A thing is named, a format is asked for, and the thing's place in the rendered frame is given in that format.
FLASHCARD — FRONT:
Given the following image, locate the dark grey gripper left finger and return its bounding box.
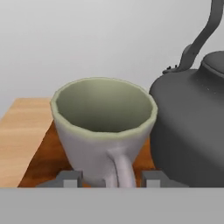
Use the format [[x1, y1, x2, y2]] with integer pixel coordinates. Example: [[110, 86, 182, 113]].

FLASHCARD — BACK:
[[36, 170, 85, 189]]

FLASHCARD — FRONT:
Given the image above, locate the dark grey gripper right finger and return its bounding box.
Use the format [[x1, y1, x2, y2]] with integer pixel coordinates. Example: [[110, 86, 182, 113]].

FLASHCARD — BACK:
[[140, 170, 189, 189]]

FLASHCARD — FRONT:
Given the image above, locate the grey mug with green inside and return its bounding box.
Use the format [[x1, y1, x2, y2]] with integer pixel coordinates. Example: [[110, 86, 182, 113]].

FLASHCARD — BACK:
[[49, 76, 159, 189]]

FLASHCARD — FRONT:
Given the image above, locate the wooden tray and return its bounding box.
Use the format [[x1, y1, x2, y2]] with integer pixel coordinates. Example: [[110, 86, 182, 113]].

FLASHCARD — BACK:
[[0, 97, 157, 189]]

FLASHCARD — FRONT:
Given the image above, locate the dark grey kettle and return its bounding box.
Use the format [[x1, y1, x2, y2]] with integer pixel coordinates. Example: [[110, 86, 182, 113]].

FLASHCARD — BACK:
[[148, 0, 224, 189]]

